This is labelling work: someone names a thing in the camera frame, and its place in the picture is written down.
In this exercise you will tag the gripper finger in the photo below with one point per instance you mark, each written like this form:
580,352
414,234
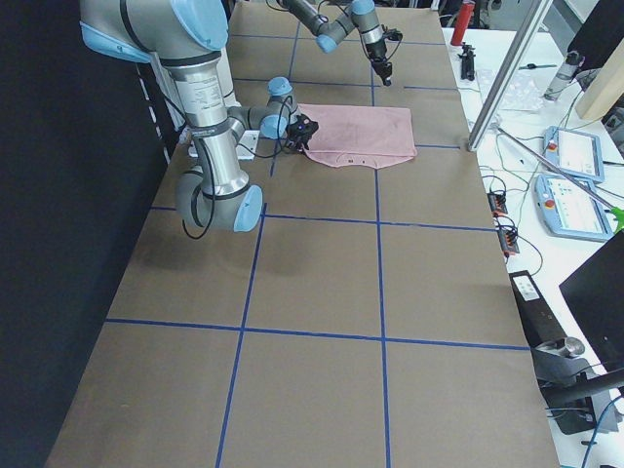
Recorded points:
386,70
379,69
290,147
304,145

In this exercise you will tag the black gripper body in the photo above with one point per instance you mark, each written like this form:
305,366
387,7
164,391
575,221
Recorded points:
376,51
295,141

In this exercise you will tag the pink Snoopy t-shirt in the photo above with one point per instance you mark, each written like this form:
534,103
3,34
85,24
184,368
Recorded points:
368,136

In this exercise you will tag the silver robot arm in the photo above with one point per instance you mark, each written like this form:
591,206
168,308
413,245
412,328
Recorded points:
188,37
359,16

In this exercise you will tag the small black tripod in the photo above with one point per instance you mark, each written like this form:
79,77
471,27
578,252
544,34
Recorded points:
467,65

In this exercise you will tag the red water bottle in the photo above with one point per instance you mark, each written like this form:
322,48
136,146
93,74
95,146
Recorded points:
462,21

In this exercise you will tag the upper orange connector block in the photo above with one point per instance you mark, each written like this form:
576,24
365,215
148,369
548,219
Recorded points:
497,203

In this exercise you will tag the orange connector block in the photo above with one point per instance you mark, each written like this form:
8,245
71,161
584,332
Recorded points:
508,240
497,203

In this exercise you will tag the clear grey water bottle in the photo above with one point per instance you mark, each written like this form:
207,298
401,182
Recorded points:
564,75

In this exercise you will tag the upper blue teach pendant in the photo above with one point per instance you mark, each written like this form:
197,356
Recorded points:
575,153

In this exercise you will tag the blue teach pendant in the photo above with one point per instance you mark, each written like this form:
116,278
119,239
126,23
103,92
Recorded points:
568,211
575,153

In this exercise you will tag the lower orange connector block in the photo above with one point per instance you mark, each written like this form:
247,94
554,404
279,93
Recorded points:
508,240

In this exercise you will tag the wooden beam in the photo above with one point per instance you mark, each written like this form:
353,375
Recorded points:
605,90

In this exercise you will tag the lower blue teach pendant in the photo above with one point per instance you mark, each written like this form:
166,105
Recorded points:
568,211

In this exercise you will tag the black box with label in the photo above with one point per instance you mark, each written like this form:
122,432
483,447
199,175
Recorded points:
539,322

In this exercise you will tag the black monitor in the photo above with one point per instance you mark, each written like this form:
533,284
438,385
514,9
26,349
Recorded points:
593,294

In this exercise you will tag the aluminium frame post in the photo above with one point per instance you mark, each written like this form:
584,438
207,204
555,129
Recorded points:
536,13

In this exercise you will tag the black camera stand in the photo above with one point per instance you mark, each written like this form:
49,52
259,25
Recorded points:
576,395

